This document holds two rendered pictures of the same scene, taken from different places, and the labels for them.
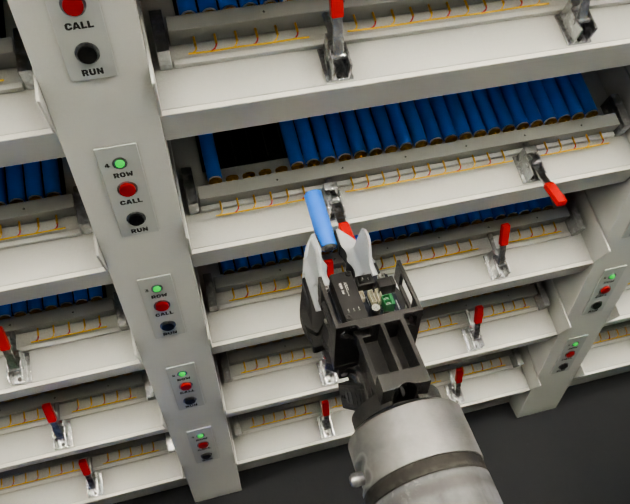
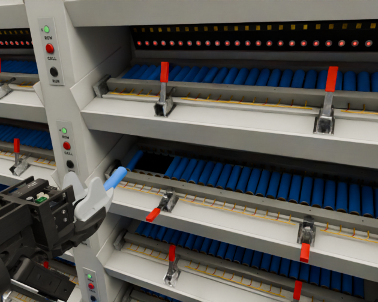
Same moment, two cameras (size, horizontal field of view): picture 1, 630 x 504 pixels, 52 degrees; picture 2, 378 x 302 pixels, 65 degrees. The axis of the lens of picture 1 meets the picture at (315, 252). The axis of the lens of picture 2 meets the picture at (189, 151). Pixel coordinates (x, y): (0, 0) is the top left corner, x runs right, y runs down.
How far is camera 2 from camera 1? 0.48 m
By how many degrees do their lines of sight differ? 41
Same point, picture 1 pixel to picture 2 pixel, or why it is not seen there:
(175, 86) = (96, 103)
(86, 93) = (54, 91)
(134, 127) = (70, 114)
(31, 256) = (45, 173)
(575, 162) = (351, 247)
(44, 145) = (43, 113)
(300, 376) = not seen: outside the picture
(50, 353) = not seen: hidden behind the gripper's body
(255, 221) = (129, 195)
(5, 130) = (33, 103)
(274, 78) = (134, 109)
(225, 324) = (117, 259)
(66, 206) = not seen: hidden behind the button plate
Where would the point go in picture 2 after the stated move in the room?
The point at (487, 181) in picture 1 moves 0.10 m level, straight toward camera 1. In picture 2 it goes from (270, 230) to (227, 251)
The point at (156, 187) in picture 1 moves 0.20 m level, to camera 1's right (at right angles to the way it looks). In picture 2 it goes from (78, 150) to (143, 175)
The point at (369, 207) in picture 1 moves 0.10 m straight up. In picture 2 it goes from (187, 213) to (186, 168)
